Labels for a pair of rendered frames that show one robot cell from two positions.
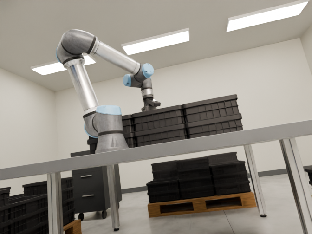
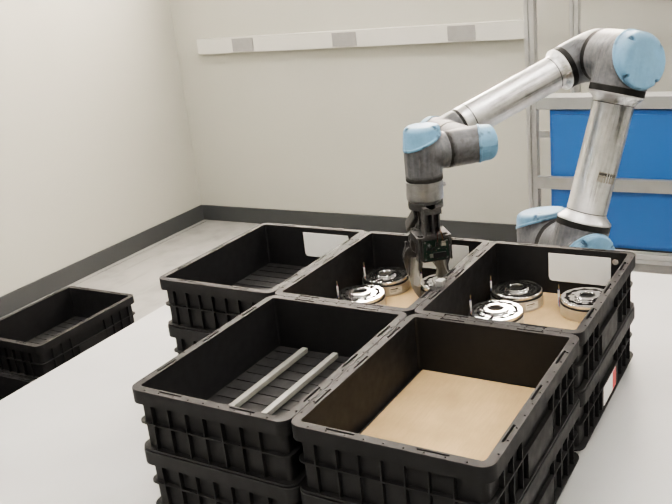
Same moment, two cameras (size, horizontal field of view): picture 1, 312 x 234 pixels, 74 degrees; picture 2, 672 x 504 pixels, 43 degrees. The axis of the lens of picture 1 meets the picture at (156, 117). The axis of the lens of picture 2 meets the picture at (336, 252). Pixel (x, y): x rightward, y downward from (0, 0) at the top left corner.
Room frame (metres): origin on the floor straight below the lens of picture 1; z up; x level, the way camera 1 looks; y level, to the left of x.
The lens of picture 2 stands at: (2.88, 0.47, 1.52)
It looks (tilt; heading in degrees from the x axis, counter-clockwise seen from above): 19 degrees down; 202
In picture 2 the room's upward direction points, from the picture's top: 6 degrees counter-clockwise
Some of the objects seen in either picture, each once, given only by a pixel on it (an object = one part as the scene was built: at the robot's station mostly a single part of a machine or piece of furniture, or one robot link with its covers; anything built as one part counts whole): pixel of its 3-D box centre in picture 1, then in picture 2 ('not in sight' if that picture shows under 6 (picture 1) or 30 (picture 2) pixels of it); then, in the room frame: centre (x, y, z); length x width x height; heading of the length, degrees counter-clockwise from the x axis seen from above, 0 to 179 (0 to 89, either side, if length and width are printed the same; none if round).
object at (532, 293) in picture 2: not in sight; (516, 289); (1.27, 0.21, 0.86); 0.10 x 0.10 x 0.01
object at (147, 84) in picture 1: (145, 82); (424, 152); (1.27, 0.04, 1.15); 0.09 x 0.08 x 0.11; 129
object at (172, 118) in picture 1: (163, 124); (389, 294); (1.34, -0.04, 0.87); 0.40 x 0.30 x 0.11; 170
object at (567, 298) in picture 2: not in sight; (587, 298); (1.30, 0.35, 0.86); 0.10 x 0.10 x 0.01
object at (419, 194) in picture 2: (146, 94); (426, 190); (1.28, 0.04, 1.07); 0.08 x 0.08 x 0.05
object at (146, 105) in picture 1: (148, 106); (428, 229); (1.28, 0.04, 0.99); 0.09 x 0.08 x 0.12; 30
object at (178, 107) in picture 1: (162, 117); (387, 271); (1.34, -0.04, 0.92); 0.40 x 0.30 x 0.02; 170
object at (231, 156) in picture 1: (223, 169); not in sight; (3.01, -0.84, 0.37); 0.40 x 0.30 x 0.45; 81
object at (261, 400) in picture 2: not in sight; (281, 381); (1.73, -0.11, 0.87); 0.40 x 0.30 x 0.11; 170
